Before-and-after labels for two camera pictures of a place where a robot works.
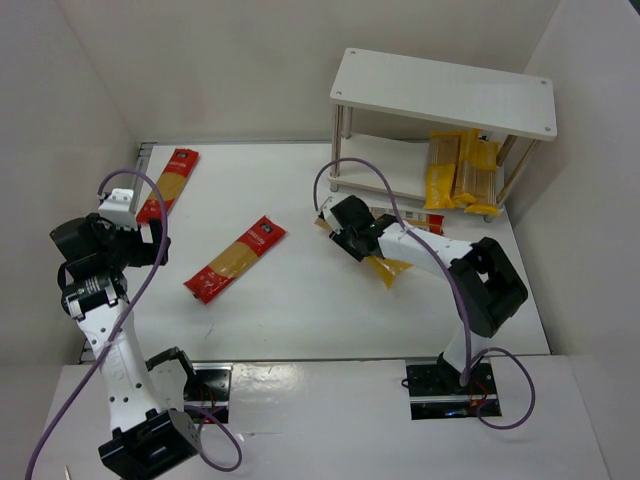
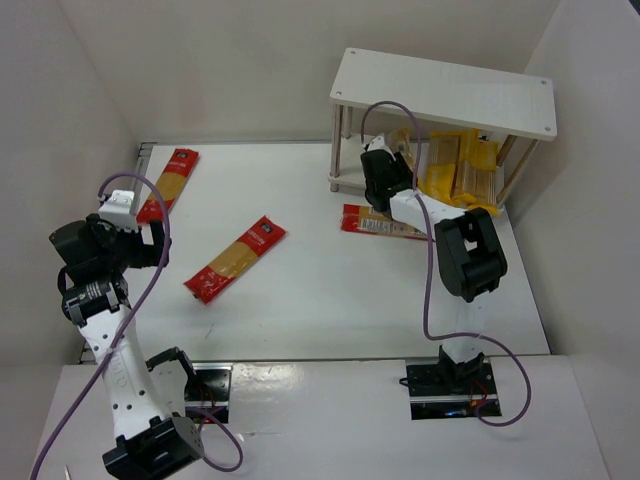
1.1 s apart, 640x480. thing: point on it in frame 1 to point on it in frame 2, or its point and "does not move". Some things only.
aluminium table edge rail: x=139 y=181 does not move
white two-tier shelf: x=481 y=98 does not move
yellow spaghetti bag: x=386 y=268 to x=439 y=157
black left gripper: x=151 y=240 does not move
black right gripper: x=345 y=240 to x=379 y=173
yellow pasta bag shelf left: x=441 y=169 does not move
